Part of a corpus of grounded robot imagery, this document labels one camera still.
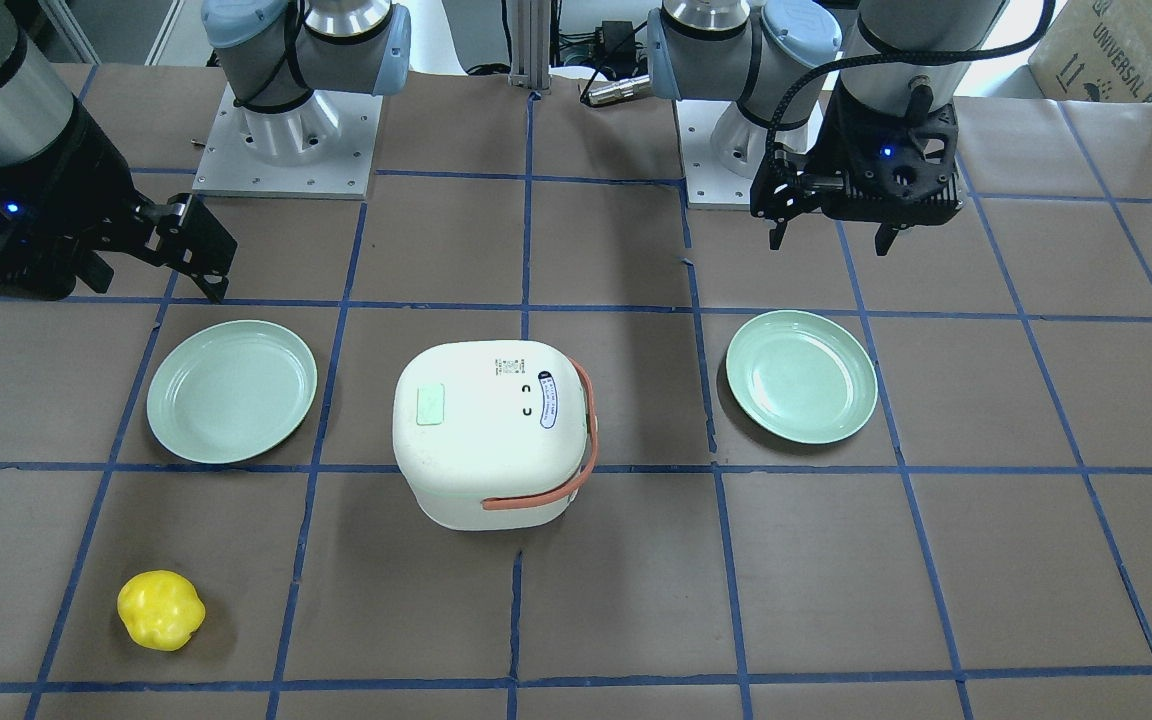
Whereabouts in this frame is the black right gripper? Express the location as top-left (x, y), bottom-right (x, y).
top-left (0, 103), bottom-right (238, 304)

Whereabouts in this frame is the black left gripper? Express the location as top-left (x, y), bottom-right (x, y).
top-left (750, 82), bottom-right (963, 258)

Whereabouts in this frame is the white rice cooker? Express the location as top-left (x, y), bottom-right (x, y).
top-left (392, 340), bottom-right (600, 530)

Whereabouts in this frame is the green plate near left arm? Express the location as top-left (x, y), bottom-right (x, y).
top-left (723, 310), bottom-right (878, 445)

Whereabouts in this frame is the green plate near right arm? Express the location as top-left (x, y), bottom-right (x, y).
top-left (146, 320), bottom-right (317, 465)

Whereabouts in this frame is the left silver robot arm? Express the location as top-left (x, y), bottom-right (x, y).
top-left (643, 1), bottom-right (1006, 256)

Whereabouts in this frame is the black power adapter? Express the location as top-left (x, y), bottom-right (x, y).
top-left (594, 20), bottom-right (637, 65)

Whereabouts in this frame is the cardboard box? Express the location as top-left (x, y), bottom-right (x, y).
top-left (1026, 1), bottom-right (1152, 103)

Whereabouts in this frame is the yellow toy bell pepper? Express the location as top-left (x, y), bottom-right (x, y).
top-left (116, 570), bottom-right (207, 652)

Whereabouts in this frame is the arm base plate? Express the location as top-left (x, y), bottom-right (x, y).
top-left (192, 88), bottom-right (384, 200)
top-left (675, 100), bottom-right (765, 211)

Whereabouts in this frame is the black cable bundle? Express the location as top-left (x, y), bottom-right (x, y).
top-left (464, 30), bottom-right (649, 79)

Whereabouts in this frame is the aluminium frame post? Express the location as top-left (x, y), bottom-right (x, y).
top-left (506, 1), bottom-right (556, 94)

